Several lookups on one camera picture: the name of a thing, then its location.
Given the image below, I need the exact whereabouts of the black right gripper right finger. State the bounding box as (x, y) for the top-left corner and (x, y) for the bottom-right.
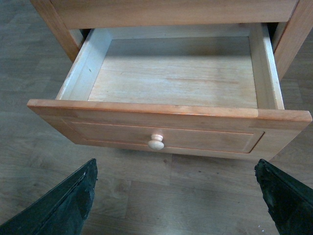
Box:
(255, 159), (313, 235)

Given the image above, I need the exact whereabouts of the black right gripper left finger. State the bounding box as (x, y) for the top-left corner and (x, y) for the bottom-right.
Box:
(0, 159), (98, 235)

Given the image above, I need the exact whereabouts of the round wooden drawer knob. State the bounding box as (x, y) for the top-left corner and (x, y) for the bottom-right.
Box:
(148, 134), (164, 150)

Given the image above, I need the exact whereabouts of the wooden drawer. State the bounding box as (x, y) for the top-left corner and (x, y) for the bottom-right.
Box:
(27, 23), (312, 160)

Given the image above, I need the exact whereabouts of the wooden nightstand cabinet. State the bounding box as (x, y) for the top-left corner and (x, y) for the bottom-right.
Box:
(32, 0), (313, 78)

